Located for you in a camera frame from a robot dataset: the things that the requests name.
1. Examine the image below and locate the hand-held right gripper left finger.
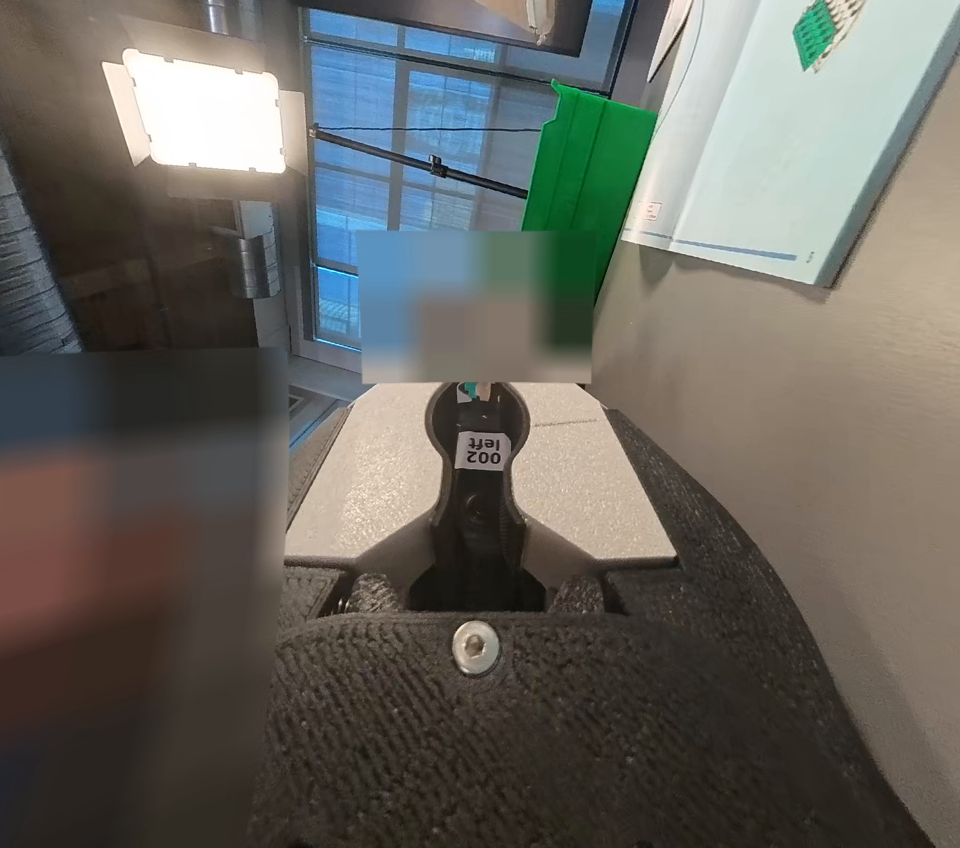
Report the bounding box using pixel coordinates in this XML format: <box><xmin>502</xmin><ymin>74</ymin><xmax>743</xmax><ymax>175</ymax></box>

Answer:
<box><xmin>285</xmin><ymin>383</ymin><xmax>445</xmax><ymax>570</ymax></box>

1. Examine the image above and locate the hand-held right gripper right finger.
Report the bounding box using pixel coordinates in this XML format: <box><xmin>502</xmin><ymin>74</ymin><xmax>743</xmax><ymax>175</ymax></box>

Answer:
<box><xmin>510</xmin><ymin>383</ymin><xmax>681</xmax><ymax>572</ymax></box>

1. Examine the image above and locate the lego instruction booklet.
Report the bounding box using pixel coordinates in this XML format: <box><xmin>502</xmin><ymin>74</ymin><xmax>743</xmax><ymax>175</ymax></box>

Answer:
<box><xmin>621</xmin><ymin>0</ymin><xmax>960</xmax><ymax>288</ymax></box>

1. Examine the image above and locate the green plastic bin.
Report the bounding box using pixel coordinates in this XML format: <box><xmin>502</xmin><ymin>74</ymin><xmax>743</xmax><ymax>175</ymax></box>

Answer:
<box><xmin>521</xmin><ymin>78</ymin><xmax>660</xmax><ymax>309</ymax></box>

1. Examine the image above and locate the black stand pole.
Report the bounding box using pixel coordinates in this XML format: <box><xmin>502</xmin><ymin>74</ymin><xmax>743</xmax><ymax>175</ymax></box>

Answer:
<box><xmin>310</xmin><ymin>125</ymin><xmax>531</xmax><ymax>198</ymax></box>

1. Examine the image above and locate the large window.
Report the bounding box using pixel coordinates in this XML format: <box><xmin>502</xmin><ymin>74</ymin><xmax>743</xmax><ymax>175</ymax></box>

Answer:
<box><xmin>300</xmin><ymin>8</ymin><xmax>612</xmax><ymax>371</ymax></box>

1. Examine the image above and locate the studio light panel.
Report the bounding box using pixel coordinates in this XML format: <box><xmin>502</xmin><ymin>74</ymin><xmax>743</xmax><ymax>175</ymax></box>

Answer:
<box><xmin>101</xmin><ymin>15</ymin><xmax>309</xmax><ymax>198</ymax></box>

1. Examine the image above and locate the grey ribbed duct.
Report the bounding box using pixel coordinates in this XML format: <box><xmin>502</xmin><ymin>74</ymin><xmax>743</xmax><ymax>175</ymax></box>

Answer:
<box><xmin>0</xmin><ymin>135</ymin><xmax>84</xmax><ymax>354</ymax></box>

